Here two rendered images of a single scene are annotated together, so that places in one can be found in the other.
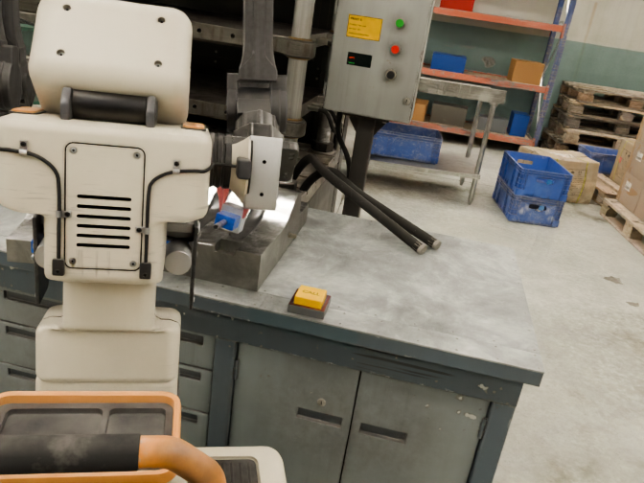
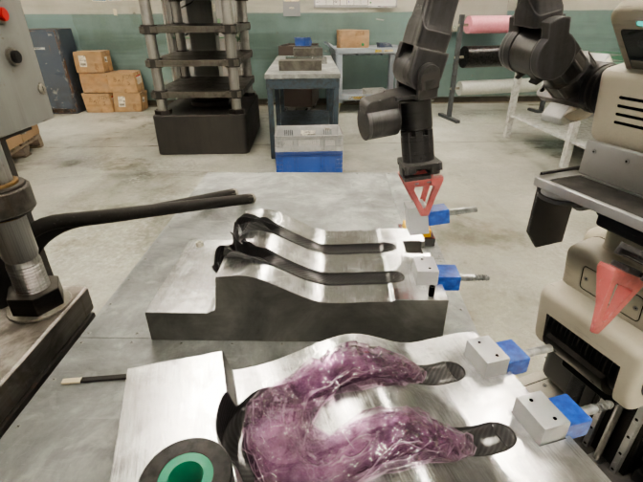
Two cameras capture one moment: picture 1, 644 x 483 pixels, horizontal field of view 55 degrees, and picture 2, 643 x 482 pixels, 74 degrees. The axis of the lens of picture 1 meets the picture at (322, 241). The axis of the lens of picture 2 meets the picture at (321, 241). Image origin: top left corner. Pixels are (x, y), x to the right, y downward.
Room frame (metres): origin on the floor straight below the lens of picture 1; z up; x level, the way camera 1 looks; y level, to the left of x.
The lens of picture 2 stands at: (1.53, 0.92, 1.30)
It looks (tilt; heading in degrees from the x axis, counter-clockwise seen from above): 28 degrees down; 263
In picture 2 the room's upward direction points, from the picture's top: straight up
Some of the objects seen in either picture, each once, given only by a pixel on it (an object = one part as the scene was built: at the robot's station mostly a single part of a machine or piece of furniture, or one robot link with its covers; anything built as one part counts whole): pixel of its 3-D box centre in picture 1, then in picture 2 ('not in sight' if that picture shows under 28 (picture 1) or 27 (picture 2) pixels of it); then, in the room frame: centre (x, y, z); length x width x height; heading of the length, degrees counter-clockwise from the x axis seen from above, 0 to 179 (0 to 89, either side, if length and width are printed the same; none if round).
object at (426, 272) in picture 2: not in sight; (451, 276); (1.23, 0.32, 0.89); 0.13 x 0.05 x 0.05; 171
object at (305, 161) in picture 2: not in sight; (308, 157); (1.18, -2.96, 0.11); 0.61 x 0.41 x 0.22; 175
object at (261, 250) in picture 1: (240, 218); (299, 268); (1.49, 0.22, 0.87); 0.50 x 0.26 x 0.14; 172
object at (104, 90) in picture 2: not in sight; (112, 81); (3.79, -6.11, 0.42); 0.86 x 0.33 x 0.83; 175
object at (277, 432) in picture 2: not in sight; (352, 405); (1.46, 0.58, 0.90); 0.26 x 0.18 x 0.08; 9
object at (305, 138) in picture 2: not in sight; (308, 138); (1.18, -2.96, 0.28); 0.61 x 0.41 x 0.15; 175
